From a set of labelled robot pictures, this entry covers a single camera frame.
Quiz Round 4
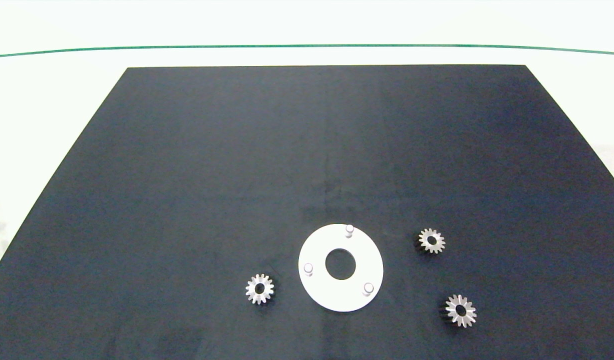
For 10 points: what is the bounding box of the small steel gear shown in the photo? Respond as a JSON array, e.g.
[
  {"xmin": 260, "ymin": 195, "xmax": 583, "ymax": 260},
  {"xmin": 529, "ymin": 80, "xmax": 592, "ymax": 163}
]
[
  {"xmin": 438, "ymin": 294, "xmax": 478, "ymax": 329},
  {"xmin": 245, "ymin": 273, "xmax": 276, "ymax": 305},
  {"xmin": 418, "ymin": 228, "xmax": 446, "ymax": 255}
]

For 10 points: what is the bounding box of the round white plate with pins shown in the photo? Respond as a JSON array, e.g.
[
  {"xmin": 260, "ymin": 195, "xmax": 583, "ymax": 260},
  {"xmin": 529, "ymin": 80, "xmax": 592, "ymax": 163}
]
[{"xmin": 298, "ymin": 223, "xmax": 385, "ymax": 313}]

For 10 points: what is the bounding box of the dark mat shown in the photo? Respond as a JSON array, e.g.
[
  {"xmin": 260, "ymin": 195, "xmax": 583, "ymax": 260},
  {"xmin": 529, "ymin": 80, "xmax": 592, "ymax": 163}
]
[{"xmin": 0, "ymin": 64, "xmax": 614, "ymax": 360}]

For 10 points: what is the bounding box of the green tape line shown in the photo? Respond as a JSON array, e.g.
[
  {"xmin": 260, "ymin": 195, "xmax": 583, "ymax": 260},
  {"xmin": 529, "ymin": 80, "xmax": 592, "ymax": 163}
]
[{"xmin": 0, "ymin": 44, "xmax": 614, "ymax": 60}]

